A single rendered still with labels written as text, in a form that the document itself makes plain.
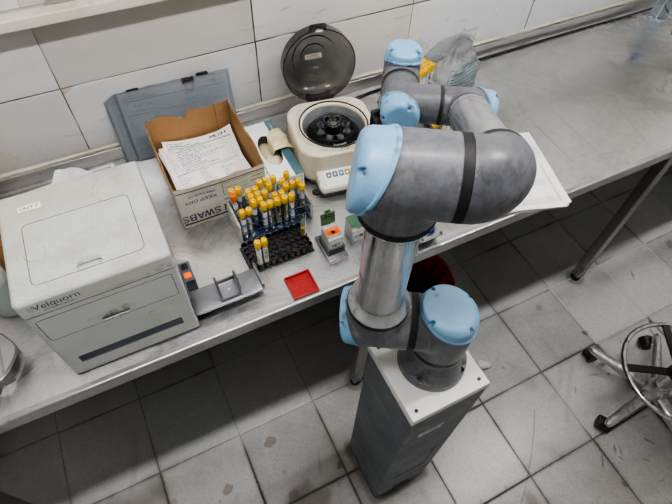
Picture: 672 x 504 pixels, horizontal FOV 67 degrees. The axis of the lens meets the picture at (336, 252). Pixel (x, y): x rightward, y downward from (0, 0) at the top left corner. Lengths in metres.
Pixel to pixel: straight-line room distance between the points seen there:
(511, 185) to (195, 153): 1.05
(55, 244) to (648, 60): 2.05
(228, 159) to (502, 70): 1.06
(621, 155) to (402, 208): 1.28
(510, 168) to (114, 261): 0.70
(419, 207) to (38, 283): 0.70
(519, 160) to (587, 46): 1.65
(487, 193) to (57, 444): 1.91
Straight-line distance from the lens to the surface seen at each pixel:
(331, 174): 1.43
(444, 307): 0.97
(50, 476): 2.20
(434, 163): 0.61
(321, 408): 2.06
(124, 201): 1.10
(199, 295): 1.24
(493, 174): 0.62
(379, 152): 0.61
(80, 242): 1.06
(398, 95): 0.99
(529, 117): 1.84
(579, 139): 1.82
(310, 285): 1.26
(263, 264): 1.28
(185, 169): 1.47
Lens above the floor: 1.95
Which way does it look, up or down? 54 degrees down
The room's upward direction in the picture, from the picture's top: 3 degrees clockwise
